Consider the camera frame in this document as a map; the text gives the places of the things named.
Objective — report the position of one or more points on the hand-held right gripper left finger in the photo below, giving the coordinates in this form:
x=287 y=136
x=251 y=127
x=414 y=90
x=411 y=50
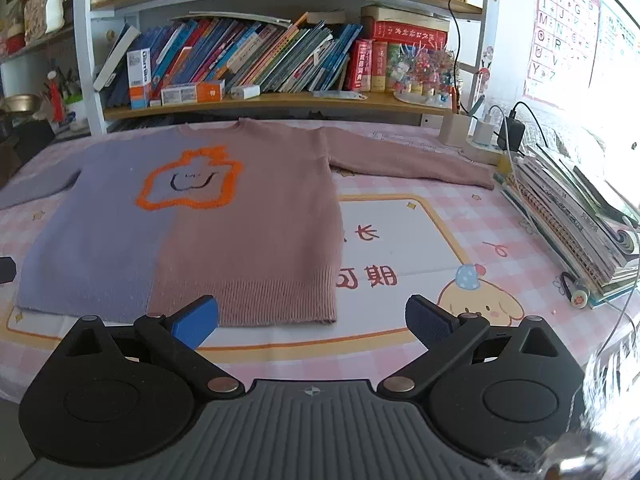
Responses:
x=197 y=322

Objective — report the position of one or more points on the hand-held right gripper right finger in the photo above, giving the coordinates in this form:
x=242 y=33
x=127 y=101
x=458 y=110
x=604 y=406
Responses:
x=427 y=322

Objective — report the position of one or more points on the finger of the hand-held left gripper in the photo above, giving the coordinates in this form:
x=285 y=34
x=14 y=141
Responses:
x=6 y=270

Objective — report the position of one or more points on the purple and pink sweater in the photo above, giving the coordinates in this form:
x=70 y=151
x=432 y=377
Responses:
x=250 y=210

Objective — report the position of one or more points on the pink checked cartoon tablecloth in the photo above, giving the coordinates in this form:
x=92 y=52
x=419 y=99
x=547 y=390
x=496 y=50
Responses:
x=400 y=240

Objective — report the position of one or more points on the small round orange badge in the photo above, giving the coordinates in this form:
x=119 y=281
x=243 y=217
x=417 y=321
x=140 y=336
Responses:
x=580 y=300

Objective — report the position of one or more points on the gold metal bowl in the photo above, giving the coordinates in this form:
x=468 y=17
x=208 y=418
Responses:
x=20 y=104

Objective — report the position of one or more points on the red tassel ornament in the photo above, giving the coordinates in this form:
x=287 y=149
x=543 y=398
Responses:
x=56 y=100

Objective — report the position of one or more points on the stack of magazines and notebooks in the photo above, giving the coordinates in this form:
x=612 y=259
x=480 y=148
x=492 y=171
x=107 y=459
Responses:
x=565 y=210

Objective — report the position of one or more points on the white power strip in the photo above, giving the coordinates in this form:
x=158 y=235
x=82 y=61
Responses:
x=482 y=152

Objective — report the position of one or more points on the beige pen holder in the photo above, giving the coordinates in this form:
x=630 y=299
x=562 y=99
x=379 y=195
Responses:
x=454 y=130

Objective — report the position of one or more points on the clear plastic wrap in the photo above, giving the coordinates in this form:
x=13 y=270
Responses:
x=605 y=410

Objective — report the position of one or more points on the white plug-in charger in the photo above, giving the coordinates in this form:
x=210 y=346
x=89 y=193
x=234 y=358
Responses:
x=483 y=132

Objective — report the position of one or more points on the black plug-in charger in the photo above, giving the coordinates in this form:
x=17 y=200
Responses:
x=511 y=132

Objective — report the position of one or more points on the teal pen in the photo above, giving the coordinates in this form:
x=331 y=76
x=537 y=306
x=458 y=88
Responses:
x=476 y=107

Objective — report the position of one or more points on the long orange and white box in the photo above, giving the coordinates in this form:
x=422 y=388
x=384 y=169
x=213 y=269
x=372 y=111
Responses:
x=192 y=93

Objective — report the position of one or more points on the tall orange and white box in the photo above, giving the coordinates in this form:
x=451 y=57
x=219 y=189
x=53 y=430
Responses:
x=139 y=80

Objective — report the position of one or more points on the white charger adapter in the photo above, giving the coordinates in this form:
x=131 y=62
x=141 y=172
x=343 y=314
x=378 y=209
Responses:
x=246 y=92

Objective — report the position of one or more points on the white and wood bookshelf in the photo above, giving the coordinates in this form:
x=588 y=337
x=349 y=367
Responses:
x=300 y=102

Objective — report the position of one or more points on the pale blue flat packet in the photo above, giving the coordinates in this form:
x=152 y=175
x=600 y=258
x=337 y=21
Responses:
x=340 y=94

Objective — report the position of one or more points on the colourful bead ornament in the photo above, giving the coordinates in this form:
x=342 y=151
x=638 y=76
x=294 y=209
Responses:
x=425 y=72

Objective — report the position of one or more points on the row of colourful books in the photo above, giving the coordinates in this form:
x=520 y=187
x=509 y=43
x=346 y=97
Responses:
x=260 y=55

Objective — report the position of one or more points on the alphabet wall poster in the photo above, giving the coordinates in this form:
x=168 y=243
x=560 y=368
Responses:
x=562 y=30

